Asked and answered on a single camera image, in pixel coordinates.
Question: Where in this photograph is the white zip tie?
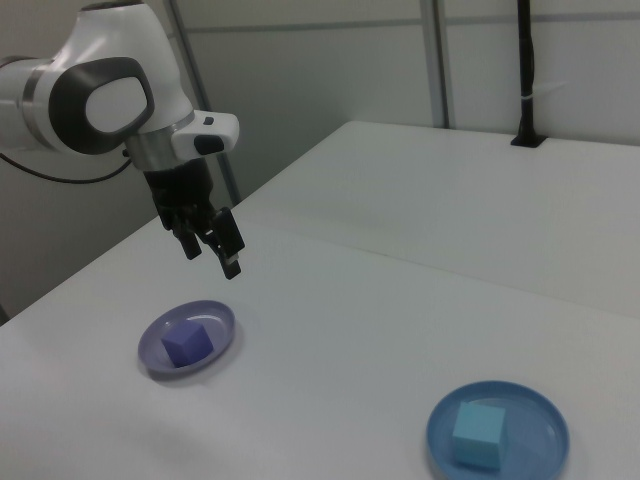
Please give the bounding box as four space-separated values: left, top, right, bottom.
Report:
519 79 572 104

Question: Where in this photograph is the upright grey partition post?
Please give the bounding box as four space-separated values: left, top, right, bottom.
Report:
421 0 452 129

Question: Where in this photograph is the black pole with base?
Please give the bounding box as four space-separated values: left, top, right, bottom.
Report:
509 0 547 149

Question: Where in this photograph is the cyan foam cube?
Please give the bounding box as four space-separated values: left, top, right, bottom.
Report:
450 399 507 472

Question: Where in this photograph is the slanted grey partition post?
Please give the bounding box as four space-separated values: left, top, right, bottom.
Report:
166 0 242 207

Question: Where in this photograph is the blue plastic plate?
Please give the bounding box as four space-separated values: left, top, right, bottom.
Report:
425 380 572 480

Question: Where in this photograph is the lavender plastic plate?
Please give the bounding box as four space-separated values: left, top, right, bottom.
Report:
137 299 238 379

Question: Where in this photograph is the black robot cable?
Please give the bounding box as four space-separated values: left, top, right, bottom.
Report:
0 148 132 185

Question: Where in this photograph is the purple foam cube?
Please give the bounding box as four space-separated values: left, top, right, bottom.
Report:
160 322 214 370

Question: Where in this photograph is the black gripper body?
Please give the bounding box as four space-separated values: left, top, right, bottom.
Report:
143 158 217 232

